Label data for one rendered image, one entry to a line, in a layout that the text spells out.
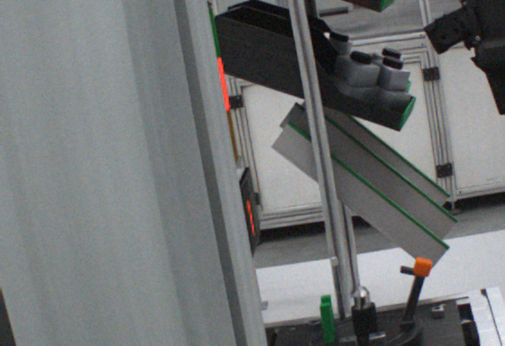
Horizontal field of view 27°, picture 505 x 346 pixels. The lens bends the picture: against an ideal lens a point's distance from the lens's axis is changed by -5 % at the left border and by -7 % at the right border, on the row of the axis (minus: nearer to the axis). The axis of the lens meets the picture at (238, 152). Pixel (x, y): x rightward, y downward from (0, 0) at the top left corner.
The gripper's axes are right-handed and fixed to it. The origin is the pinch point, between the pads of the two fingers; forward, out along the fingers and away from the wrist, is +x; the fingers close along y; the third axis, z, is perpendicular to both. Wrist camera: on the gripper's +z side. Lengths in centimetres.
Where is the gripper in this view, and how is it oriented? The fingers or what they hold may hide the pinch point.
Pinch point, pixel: (500, 86)
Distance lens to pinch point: 131.4
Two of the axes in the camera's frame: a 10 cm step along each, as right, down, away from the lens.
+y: -1.1, 2.1, -9.7
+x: 1.7, 9.7, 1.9
